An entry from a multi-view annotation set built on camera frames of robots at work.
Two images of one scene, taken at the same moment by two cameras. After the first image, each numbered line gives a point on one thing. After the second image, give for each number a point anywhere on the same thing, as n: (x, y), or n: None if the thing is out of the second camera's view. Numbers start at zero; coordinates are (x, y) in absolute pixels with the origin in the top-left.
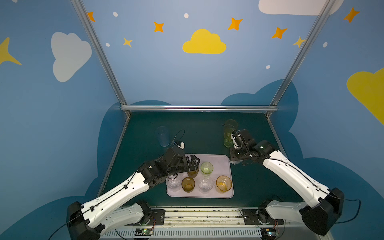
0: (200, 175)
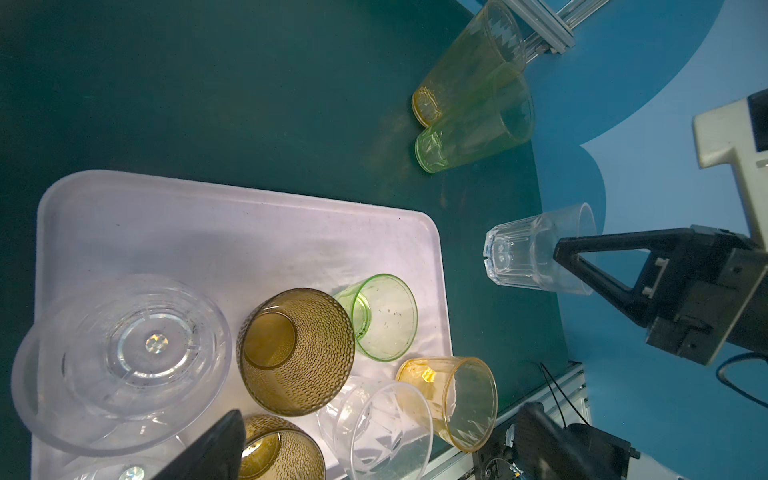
0: (239, 244)
